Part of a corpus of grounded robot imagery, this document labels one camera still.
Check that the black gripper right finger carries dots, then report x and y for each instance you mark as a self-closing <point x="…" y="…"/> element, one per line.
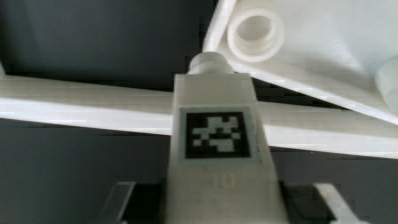
<point x="317" y="205"/>

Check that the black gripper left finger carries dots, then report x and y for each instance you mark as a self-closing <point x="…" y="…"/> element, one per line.
<point x="132" y="204"/>

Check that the white table leg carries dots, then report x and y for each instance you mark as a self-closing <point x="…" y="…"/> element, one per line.
<point x="223" y="185"/>

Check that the white square tabletop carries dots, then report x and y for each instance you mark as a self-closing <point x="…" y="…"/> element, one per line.
<point x="315" y="45"/>

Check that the white front fence wall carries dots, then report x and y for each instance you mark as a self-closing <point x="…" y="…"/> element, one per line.
<point x="132" y="110"/>

